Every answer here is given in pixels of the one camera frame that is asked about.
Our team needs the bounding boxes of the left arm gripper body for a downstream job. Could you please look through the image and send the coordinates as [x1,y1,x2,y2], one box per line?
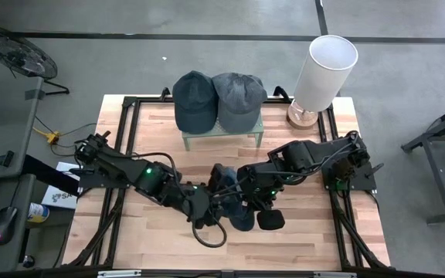
[185,185,223,229]

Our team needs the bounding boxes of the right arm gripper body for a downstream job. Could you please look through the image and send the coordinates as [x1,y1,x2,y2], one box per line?
[237,164,284,212]

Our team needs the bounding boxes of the navy blue baseball cap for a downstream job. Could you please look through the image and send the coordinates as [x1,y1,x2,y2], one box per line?
[216,165,256,232]

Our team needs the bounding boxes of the dark charcoal baseball cap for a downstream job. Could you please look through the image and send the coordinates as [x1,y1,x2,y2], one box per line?
[172,69,219,135]

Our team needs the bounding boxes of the light grey baseball cap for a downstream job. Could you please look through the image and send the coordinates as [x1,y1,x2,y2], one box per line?
[211,72,269,117]

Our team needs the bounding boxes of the green perforated metal shelf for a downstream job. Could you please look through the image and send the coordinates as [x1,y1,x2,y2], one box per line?
[181,111,265,151]

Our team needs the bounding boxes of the white shade table lamp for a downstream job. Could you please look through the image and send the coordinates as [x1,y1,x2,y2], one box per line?
[287,34,359,131]

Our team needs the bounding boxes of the white printed box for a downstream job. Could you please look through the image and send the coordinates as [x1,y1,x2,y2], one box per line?
[40,161,83,211]

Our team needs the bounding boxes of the black angled support bar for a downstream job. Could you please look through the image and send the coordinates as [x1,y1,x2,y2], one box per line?
[21,154,83,196]

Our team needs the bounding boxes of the white yellow drink can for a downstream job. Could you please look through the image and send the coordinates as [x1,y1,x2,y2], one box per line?
[28,202,51,224]

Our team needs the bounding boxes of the grey metal cart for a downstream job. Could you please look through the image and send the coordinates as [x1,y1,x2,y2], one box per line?
[401,98,445,225]

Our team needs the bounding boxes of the black computer mouse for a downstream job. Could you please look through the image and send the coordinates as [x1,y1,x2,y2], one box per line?
[0,205,19,246]

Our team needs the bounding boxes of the black wedge stand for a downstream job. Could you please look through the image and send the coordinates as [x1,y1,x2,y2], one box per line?
[0,150,15,169]

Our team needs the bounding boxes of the grey desk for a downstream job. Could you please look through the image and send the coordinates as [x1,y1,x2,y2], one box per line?
[0,76,45,273]

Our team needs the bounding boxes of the black floor fan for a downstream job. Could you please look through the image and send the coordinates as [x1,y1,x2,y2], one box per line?
[0,22,71,97]

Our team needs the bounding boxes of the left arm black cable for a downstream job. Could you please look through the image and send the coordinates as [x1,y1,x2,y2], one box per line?
[127,151,228,249]

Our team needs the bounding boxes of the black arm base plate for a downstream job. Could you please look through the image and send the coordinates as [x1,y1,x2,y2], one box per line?
[77,169,133,190]
[321,161,385,192]

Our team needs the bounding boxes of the silver metal bracket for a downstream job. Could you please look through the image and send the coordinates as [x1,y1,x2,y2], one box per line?
[313,271,358,278]
[97,270,143,278]

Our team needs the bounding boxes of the black aluminium table frame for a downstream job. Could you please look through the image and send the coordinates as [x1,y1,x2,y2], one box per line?
[62,86,392,271]

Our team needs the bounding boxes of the yellow extension cord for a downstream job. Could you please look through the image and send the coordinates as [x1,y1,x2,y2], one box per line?
[32,126,62,146]

